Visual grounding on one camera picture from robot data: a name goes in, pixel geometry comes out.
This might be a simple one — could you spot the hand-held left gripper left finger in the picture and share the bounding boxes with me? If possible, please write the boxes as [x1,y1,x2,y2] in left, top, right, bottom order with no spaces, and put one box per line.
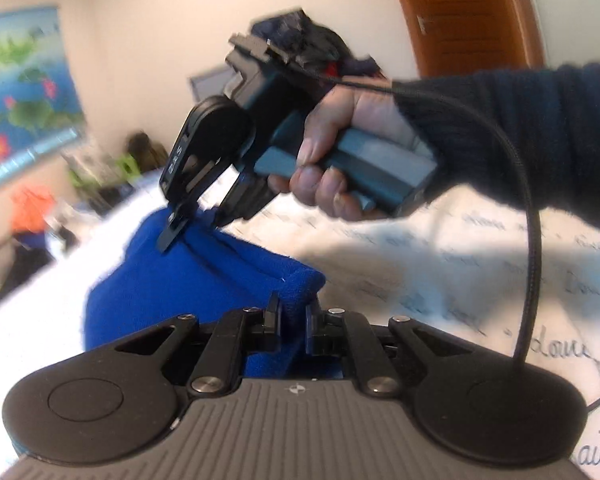
[114,291,285,397]

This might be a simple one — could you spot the black braided cable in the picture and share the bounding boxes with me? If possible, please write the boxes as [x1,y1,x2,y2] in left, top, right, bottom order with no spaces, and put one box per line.
[280,54,543,364]

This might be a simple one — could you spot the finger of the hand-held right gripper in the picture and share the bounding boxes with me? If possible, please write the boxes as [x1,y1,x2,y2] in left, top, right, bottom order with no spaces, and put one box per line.
[156,159,227,254]
[214,170,277,222]

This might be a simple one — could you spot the orange plastic bag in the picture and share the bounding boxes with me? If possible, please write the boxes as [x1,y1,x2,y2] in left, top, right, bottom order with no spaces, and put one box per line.
[9,184,57,237]

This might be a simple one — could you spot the grey wall panel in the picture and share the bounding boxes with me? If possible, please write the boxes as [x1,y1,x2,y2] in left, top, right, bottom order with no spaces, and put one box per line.
[188,67,232,107]

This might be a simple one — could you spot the blue knit sweater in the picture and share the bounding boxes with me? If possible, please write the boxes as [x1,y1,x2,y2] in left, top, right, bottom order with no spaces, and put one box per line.
[82,207,327,382]

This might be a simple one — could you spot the person's right hand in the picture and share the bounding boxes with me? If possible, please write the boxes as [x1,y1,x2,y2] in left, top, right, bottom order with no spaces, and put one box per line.
[289,79,432,222]

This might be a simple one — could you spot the white printed bed sheet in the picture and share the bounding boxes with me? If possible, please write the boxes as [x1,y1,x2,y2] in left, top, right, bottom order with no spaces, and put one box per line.
[0,167,600,476]

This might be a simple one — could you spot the lotus wall poster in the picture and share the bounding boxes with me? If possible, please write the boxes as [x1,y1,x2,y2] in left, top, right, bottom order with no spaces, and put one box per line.
[0,5,87,197]

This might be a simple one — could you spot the green plastic item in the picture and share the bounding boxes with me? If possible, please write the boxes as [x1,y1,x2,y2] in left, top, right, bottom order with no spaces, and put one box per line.
[68,153,142,194]

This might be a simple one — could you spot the wooden door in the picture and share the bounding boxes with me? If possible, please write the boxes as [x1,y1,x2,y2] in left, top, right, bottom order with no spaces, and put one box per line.
[384,0,547,82]

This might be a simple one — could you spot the dark green cloth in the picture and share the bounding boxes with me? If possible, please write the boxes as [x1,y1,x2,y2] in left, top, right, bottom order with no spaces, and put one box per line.
[126,132,170,177]

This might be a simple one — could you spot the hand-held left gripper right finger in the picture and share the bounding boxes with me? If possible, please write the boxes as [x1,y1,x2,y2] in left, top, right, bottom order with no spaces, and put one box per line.
[304,300,482,397]

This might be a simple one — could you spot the pile of dark clothes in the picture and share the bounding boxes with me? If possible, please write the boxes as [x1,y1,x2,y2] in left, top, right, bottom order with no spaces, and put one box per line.
[250,9,384,82]

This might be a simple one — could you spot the person's right forearm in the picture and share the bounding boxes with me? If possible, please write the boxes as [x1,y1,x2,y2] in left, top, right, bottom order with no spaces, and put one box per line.
[391,58,600,237]

